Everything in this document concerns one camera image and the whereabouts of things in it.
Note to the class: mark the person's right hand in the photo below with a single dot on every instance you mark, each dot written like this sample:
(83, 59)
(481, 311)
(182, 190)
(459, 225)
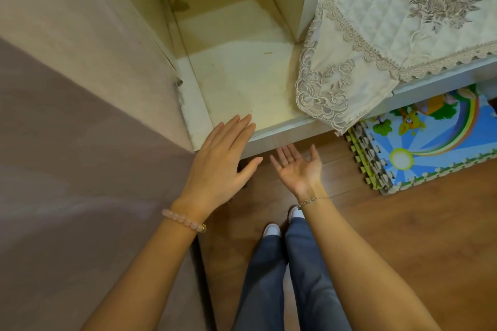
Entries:
(301, 175)

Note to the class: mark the person's left hand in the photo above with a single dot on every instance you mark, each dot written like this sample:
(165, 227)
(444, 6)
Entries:
(217, 171)

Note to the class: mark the person's right forearm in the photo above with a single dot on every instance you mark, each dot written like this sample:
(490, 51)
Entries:
(361, 276)

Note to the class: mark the person's left forearm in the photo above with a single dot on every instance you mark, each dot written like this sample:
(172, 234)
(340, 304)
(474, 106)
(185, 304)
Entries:
(147, 284)

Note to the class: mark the person's right white shoe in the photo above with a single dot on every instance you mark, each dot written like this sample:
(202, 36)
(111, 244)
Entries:
(296, 212)

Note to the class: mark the person's white shoe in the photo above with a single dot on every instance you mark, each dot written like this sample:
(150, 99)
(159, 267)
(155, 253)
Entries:
(272, 230)
(296, 212)

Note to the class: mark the person's left white shoe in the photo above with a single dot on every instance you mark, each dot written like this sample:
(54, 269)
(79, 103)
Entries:
(272, 230)

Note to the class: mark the person's right leg in jeans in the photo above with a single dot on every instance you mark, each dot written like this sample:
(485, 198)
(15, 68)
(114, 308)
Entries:
(310, 288)

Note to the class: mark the person's leg in jeans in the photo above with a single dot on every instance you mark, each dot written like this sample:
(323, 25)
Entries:
(310, 288)
(264, 288)

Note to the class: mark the person's left leg in jeans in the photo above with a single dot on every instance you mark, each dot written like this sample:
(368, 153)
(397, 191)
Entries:
(264, 288)

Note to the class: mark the cream dressing table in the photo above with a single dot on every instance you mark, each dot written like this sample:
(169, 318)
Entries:
(233, 71)

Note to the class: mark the dark brown wooden trim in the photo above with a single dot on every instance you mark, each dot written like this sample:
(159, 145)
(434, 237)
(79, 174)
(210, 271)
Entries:
(202, 284)

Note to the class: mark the colourful foam puzzle mat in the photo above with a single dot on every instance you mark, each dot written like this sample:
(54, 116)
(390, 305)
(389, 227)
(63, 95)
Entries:
(435, 140)

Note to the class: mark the quilted lace table cloth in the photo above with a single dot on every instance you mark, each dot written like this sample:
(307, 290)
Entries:
(369, 12)

